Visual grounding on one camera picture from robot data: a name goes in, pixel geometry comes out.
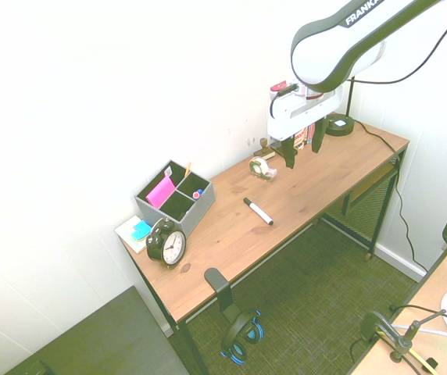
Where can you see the clear tape dispenser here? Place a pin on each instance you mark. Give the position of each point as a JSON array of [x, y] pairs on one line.
[[262, 168]]

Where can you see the black and blue headphones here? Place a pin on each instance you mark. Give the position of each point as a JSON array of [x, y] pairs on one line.
[[239, 328]]

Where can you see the black headphone hook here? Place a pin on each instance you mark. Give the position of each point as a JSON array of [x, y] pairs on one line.
[[219, 285]]

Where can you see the blue spine book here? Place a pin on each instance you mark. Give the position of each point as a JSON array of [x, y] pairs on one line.
[[309, 134]]

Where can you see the orange pencil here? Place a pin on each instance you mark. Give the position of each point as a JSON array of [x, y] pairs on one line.
[[187, 168]]

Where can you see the pink sticky note pad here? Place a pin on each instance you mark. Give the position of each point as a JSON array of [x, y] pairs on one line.
[[160, 192]]

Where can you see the black twin-bell alarm clock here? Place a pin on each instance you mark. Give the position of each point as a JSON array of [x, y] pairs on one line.
[[172, 247]]

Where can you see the black C-clamp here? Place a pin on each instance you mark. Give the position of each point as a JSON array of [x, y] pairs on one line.
[[376, 326]]

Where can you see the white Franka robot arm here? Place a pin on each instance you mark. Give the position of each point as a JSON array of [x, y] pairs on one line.
[[325, 51]]

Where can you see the small printed tag card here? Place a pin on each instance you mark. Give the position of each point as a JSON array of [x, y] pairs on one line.
[[168, 171]]

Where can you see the wooden desk with black frame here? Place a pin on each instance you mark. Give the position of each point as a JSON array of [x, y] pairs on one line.
[[286, 203]]

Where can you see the black desk lamp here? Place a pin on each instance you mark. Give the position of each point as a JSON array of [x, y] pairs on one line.
[[340, 125]]

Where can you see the wooden rubber stamp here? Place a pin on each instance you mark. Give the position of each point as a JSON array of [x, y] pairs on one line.
[[263, 147]]

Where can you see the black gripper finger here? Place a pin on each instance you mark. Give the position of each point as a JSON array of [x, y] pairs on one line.
[[319, 136], [289, 154]]

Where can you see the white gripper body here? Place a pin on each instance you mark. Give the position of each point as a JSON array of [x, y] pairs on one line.
[[282, 117]]

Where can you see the red and blue pen caps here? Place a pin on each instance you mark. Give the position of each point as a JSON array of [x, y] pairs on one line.
[[196, 193]]

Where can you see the black and white marker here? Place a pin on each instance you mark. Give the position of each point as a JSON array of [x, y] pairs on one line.
[[258, 212]]

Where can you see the grey desk organizer holder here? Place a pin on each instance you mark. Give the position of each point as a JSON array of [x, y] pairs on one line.
[[192, 213]]

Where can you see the white notepad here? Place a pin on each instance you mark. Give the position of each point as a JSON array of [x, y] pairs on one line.
[[126, 232]]

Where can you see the grey clamp screw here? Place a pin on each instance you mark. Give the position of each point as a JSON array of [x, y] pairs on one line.
[[405, 341]]

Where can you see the light wooden table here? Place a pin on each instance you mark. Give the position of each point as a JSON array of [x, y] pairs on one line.
[[434, 281]]

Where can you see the black cabinet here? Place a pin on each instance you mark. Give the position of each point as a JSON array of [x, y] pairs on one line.
[[102, 340]]

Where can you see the blue and yellow sticky notes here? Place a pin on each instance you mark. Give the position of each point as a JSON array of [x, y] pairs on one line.
[[141, 228]]

